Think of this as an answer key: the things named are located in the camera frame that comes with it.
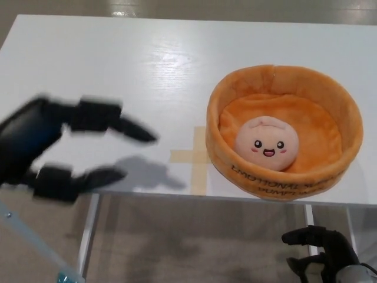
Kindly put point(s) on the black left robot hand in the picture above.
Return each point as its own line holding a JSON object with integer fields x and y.
{"x": 26, "y": 138}

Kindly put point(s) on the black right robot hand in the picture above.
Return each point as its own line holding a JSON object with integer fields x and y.
{"x": 335, "y": 253}

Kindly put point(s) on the pink round plush toy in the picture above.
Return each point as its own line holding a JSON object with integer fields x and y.
{"x": 265, "y": 141}

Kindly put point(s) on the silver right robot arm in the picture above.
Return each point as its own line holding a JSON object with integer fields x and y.
{"x": 356, "y": 275}

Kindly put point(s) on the orange plush round plate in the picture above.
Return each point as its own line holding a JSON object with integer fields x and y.
{"x": 324, "y": 118}

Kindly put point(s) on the white table leg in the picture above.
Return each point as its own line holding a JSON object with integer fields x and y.
{"x": 312, "y": 227}
{"x": 351, "y": 224}
{"x": 88, "y": 230}

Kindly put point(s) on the light blue metal bar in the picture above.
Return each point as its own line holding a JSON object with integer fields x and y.
{"x": 29, "y": 238}

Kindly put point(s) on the beige tape cross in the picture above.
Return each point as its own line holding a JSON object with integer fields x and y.
{"x": 198, "y": 156}

